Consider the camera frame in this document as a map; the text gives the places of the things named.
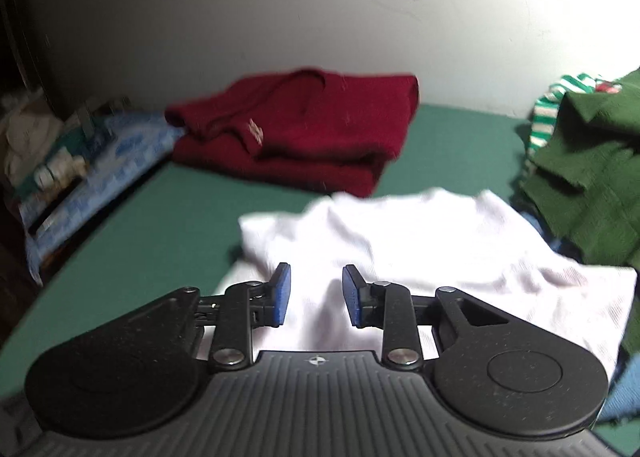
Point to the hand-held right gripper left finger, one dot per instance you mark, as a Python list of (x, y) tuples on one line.
[(281, 294)]

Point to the pile of bedside clutter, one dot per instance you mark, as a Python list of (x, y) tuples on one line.
[(35, 142)]

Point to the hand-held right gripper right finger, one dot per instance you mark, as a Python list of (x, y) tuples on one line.
[(352, 297)]

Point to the green blanket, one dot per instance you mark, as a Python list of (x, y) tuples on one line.
[(160, 237)]

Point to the blue patterned pillow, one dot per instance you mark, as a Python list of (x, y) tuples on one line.
[(100, 167)]

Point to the white shirt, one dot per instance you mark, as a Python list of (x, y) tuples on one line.
[(425, 247)]

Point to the dark green sweater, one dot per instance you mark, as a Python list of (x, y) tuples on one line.
[(590, 177)]

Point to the maroon sweater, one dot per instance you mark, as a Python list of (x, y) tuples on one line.
[(310, 132)]

